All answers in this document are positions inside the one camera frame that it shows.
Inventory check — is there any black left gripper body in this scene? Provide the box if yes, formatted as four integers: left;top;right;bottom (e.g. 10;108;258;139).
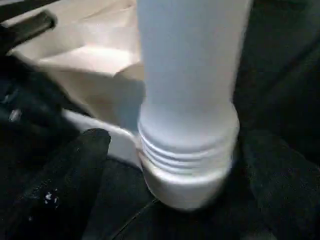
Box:
0;52;81;151

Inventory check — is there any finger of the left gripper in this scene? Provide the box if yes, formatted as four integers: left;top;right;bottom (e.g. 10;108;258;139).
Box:
0;11;57;53

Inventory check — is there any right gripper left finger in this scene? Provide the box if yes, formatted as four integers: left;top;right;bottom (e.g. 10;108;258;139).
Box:
0;128;112;240

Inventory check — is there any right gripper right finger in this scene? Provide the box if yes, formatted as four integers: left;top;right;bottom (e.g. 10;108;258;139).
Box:
242;130;320;240

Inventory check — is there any white plastic table top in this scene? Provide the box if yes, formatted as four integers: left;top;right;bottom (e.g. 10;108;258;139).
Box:
10;0;151;168

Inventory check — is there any white plastic table leg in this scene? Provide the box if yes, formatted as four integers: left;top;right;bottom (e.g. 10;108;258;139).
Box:
135;0;253;211

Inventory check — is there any black work mat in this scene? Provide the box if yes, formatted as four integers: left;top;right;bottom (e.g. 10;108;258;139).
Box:
0;0;320;240

